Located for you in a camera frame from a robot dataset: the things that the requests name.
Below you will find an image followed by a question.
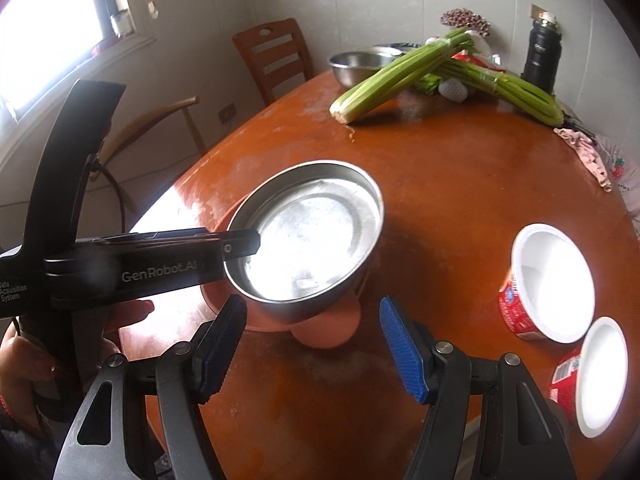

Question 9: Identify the red white plastic bag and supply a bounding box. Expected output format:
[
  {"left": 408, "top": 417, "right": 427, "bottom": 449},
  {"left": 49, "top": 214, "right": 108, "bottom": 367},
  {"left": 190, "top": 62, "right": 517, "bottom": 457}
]
[{"left": 451, "top": 51, "right": 507, "bottom": 74}]

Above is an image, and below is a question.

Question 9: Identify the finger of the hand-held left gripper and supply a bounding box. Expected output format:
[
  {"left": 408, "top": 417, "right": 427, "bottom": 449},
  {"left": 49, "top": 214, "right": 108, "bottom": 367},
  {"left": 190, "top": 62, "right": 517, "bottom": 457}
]
[{"left": 94, "top": 227, "right": 262, "bottom": 262}]

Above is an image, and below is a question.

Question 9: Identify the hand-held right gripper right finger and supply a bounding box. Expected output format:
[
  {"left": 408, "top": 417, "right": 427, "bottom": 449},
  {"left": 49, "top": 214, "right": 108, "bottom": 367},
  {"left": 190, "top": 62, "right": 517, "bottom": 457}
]
[{"left": 378, "top": 296, "right": 576, "bottom": 480}]

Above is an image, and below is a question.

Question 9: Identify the dried flower bouquet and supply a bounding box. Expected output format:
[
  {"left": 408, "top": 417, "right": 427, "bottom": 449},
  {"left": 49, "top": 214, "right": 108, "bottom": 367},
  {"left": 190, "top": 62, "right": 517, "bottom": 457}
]
[{"left": 439, "top": 8, "right": 491, "bottom": 39}]

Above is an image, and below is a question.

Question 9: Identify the pink printed garment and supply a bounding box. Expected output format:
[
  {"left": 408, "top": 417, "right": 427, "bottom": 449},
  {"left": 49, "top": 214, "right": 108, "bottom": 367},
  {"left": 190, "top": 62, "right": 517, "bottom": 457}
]
[{"left": 594, "top": 134, "right": 640, "bottom": 237}]

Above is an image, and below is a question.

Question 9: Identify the orange plastic plate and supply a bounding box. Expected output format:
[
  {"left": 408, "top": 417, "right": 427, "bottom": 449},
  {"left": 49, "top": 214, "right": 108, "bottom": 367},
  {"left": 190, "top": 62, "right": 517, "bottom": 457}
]
[{"left": 199, "top": 200, "right": 364, "bottom": 350}]

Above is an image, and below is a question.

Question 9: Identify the fruit in white foam net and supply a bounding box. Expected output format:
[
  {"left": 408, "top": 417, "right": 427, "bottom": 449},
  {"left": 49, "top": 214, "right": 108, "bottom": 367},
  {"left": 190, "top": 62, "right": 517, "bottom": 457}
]
[{"left": 438, "top": 78, "right": 472, "bottom": 102}]

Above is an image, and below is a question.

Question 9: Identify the shallow steel dish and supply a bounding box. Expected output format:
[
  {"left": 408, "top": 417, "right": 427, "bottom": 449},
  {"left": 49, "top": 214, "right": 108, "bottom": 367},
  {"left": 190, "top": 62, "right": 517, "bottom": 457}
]
[{"left": 357, "top": 45, "right": 407, "bottom": 59}]

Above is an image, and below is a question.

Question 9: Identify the person's left hand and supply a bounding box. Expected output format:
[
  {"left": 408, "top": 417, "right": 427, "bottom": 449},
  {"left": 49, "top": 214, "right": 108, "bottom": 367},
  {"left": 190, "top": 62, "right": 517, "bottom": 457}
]
[{"left": 0, "top": 299, "right": 155, "bottom": 413}]

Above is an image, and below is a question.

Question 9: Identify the celery bunch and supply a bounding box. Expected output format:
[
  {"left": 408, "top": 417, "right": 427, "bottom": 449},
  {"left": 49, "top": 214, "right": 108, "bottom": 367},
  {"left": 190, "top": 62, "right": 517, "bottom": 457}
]
[
  {"left": 328, "top": 26, "right": 474, "bottom": 125},
  {"left": 434, "top": 57, "right": 567, "bottom": 128}
]

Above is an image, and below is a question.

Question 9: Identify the black thermos bottle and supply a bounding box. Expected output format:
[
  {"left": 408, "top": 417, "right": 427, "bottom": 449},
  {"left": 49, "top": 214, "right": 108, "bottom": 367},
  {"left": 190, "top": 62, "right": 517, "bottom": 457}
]
[{"left": 520, "top": 14, "right": 562, "bottom": 97}]

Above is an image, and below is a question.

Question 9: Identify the black utensil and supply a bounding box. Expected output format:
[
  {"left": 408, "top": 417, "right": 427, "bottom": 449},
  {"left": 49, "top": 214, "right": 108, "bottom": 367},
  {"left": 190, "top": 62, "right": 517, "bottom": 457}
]
[{"left": 559, "top": 111, "right": 597, "bottom": 137}]

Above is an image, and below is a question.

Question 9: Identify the window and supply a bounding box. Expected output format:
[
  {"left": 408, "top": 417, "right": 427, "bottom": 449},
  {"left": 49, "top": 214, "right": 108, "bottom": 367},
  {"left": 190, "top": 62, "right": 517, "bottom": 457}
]
[{"left": 0, "top": 0, "right": 133, "bottom": 113}]

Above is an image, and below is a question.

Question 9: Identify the pink cloth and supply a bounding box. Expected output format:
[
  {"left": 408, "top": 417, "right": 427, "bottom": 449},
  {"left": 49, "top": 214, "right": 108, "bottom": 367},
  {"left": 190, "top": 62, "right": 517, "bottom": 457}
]
[{"left": 553, "top": 127, "right": 614, "bottom": 193}]

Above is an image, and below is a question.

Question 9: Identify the shallow stainless steel pan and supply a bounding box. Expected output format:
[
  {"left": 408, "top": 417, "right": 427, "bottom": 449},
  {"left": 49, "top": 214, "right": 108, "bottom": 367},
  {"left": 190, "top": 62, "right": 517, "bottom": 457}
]
[{"left": 222, "top": 159, "right": 386, "bottom": 322}]

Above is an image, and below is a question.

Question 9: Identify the wooden slat-back chair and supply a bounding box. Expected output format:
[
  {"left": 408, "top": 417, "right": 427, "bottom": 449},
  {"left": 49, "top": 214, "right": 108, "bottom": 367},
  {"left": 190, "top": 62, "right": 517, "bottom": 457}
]
[{"left": 232, "top": 18, "right": 316, "bottom": 107}]

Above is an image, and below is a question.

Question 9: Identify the stainless steel basin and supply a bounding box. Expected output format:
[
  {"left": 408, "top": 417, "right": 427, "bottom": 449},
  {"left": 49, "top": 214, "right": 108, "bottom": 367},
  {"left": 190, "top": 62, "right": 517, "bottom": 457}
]
[{"left": 328, "top": 51, "right": 388, "bottom": 89}]

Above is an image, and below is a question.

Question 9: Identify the red paper bowl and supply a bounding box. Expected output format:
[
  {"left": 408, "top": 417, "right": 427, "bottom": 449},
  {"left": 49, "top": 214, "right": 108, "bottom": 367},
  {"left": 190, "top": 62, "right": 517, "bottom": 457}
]
[
  {"left": 498, "top": 223, "right": 597, "bottom": 344},
  {"left": 549, "top": 316, "right": 629, "bottom": 439}
]

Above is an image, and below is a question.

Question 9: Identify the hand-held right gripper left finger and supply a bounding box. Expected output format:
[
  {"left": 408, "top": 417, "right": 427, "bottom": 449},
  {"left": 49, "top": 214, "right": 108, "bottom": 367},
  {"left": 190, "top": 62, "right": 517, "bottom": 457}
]
[{"left": 55, "top": 294, "right": 248, "bottom": 480}]

